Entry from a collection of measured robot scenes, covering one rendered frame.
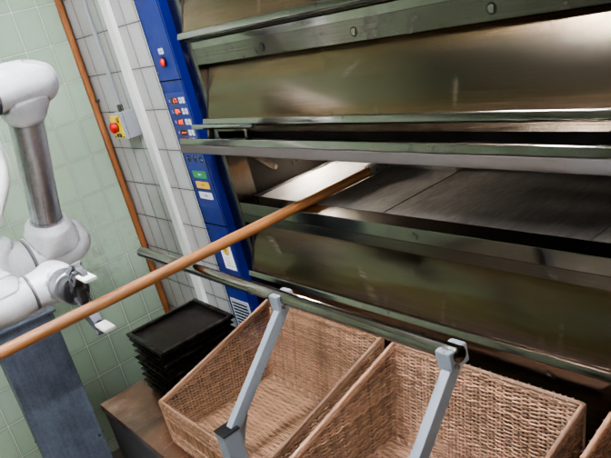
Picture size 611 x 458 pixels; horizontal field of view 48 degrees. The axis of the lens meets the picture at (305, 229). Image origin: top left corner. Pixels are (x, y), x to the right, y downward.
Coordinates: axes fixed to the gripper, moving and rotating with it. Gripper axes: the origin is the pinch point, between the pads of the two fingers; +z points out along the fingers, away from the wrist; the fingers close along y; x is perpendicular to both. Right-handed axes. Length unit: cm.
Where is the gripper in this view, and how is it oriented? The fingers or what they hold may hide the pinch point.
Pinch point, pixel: (99, 303)
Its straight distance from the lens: 174.9
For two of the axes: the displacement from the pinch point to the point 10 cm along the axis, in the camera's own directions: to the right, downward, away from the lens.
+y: 2.4, 9.1, 3.2
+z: 6.0, 1.2, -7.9
